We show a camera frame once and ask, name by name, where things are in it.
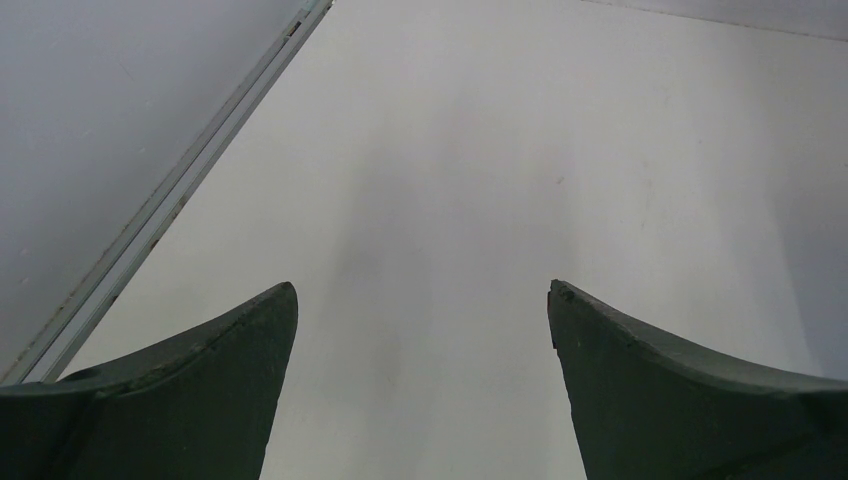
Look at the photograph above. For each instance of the aluminium frame rail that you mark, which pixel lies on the aluminium frame rail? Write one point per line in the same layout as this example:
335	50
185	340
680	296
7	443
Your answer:
112	114

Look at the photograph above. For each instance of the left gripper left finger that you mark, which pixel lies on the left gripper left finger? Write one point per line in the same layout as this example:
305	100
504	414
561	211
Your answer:
198	405

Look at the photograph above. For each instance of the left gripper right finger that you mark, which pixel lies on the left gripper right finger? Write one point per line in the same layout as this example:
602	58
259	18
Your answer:
648	404

